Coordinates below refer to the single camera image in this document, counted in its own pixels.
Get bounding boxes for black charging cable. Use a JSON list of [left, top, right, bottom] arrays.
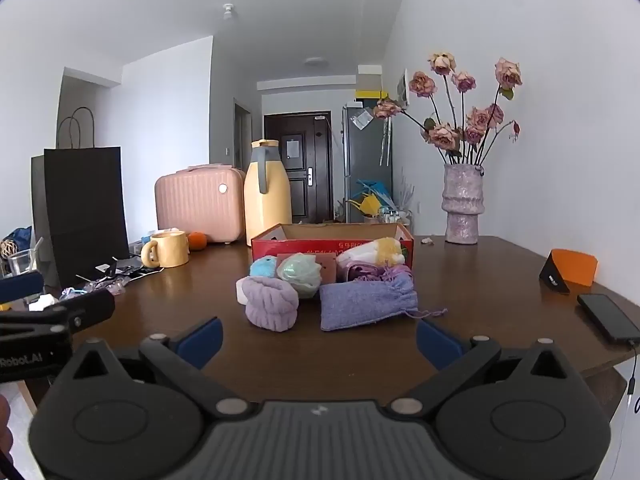
[[622, 337, 640, 416]]

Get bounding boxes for dried pink roses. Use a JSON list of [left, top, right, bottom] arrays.
[[372, 51, 523, 167]]

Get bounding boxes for clear drinking glass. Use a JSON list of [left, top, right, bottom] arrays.
[[6, 248, 42, 277]]

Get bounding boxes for grey interior door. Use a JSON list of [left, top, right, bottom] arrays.
[[233, 98, 253, 173]]

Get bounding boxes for orange black card stand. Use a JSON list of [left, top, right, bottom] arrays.
[[539, 248, 599, 296]]

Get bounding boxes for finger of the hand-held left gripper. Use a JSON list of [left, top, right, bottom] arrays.
[[0, 287, 117, 337], [0, 270, 44, 304]]

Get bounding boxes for black smartphone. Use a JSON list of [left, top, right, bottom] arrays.
[[576, 293, 640, 346]]

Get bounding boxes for purple knitted drawstring pouch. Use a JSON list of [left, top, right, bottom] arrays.
[[319, 272, 448, 332]]

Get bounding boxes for yellow blue bag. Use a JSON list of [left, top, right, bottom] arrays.
[[348, 179, 396, 218]]

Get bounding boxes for white yellow alpaca plush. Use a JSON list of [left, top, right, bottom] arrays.
[[336, 237, 407, 281]]

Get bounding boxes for black paper bag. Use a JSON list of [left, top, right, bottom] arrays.
[[31, 107, 132, 288]]

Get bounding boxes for lavender fluffy towel headband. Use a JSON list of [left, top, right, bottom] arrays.
[[243, 276, 301, 332]]

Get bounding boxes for light blue plush toy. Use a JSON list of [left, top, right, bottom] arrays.
[[249, 255, 280, 279]]

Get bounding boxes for pale green mesh bath puff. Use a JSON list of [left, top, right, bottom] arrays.
[[276, 252, 323, 299]]

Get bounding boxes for pile of small packets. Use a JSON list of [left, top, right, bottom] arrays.
[[75, 257, 166, 291]]

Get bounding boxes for dried lavender sprigs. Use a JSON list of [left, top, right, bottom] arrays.
[[397, 167, 416, 208]]

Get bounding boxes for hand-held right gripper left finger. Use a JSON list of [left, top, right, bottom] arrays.
[[59, 316, 259, 421]]

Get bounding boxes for yellow thermos jug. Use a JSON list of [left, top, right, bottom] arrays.
[[243, 139, 293, 247]]

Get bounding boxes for dark blue bag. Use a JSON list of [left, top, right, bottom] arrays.
[[2, 226, 33, 256]]

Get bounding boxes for purple satin cloth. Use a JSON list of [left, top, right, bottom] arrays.
[[345, 261, 413, 284]]

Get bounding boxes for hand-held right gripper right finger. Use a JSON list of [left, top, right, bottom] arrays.
[[386, 318, 584, 420]]

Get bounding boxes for grey refrigerator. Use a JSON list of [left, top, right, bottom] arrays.
[[342, 101, 394, 223]]

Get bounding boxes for wall calendar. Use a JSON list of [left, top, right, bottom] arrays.
[[396, 67, 412, 108]]

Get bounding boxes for pink hard-shell suitcase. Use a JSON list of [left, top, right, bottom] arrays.
[[154, 164, 247, 245]]

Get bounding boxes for purple textured vase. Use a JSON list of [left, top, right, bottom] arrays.
[[441, 162, 487, 245]]

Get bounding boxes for dark brown entrance door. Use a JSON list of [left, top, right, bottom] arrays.
[[263, 111, 334, 223]]

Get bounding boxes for red printed cardboard box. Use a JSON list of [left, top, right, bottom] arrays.
[[250, 222, 416, 281]]

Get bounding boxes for yellow ceramic mug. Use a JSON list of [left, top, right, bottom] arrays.
[[140, 230, 190, 269]]

